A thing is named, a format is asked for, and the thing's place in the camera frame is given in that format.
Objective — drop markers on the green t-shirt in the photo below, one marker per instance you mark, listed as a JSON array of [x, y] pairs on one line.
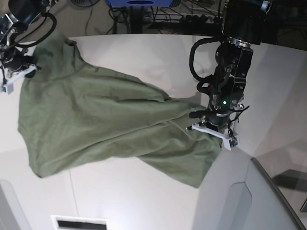
[[72, 113]]

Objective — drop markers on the blue plastic bin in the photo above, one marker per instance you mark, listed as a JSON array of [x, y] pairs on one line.
[[139, 3]]

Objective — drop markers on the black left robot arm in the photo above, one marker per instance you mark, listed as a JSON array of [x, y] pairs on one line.
[[241, 27]]

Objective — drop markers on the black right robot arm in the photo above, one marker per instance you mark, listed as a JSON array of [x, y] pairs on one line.
[[22, 13]]

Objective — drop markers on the grey table leg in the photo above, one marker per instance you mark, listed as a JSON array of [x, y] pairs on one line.
[[136, 19]]

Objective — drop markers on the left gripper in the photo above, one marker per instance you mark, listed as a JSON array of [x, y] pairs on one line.
[[220, 114]]

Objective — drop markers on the black power strip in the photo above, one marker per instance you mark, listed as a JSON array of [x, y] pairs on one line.
[[165, 17]]

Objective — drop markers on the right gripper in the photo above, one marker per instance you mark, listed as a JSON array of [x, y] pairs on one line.
[[15, 60]]

